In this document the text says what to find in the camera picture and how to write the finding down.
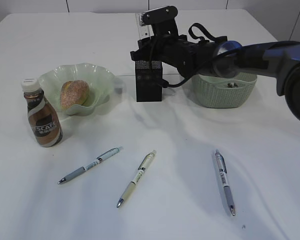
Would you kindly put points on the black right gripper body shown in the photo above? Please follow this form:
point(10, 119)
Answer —
point(178, 52)

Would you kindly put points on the grey paper ball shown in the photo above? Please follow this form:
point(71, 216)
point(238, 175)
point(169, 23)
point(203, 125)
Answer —
point(232, 85)

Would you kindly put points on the clear plastic ruler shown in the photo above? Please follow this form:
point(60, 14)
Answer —
point(143, 31)

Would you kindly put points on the sugar-dusted bread roll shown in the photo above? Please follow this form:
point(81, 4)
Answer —
point(73, 93)

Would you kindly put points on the Nescafe coffee bottle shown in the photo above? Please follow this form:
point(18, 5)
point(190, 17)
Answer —
point(42, 117)

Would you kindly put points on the blue black right robot arm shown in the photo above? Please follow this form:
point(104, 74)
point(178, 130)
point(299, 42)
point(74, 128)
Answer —
point(227, 58)

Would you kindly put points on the green plastic woven basket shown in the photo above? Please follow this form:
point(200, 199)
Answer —
point(212, 92)

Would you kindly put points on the black pen holder box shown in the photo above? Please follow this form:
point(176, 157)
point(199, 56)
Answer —
point(146, 81)

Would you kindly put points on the grey grip white pen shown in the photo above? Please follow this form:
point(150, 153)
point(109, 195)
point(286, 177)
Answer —
point(221, 168)

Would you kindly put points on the beige grip pen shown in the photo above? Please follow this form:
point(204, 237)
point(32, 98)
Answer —
point(140, 172)

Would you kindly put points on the green wavy glass plate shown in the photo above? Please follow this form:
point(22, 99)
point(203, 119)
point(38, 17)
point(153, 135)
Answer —
point(98, 78)

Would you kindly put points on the blue-grey grip pen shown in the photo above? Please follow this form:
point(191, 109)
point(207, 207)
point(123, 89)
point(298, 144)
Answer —
point(81, 170)

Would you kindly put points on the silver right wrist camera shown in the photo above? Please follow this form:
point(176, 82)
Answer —
point(162, 20)

